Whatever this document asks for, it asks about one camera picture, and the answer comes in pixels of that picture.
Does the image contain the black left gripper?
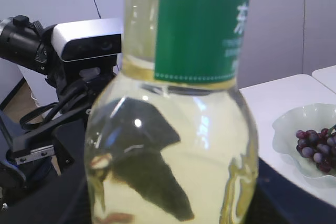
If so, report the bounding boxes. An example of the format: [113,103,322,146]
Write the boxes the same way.
[0,24,121,224]

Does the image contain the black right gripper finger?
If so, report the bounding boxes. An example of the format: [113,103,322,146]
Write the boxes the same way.
[90,98,194,221]

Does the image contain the yellow tea drink bottle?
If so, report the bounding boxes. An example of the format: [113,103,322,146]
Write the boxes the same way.
[84,0,258,223]

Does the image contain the purple artificial grape bunch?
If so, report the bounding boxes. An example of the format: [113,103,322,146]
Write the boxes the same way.
[296,125,335,174]

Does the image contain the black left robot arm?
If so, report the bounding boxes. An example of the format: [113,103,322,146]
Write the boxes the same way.
[1,15,122,223]

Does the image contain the pale green wavy glass plate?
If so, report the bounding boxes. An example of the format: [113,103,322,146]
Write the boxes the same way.
[272,103,335,188]

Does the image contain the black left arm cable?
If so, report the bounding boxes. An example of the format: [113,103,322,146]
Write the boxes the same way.
[19,79,87,132]

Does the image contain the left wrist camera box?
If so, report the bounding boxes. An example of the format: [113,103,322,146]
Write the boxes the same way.
[51,18,122,62]

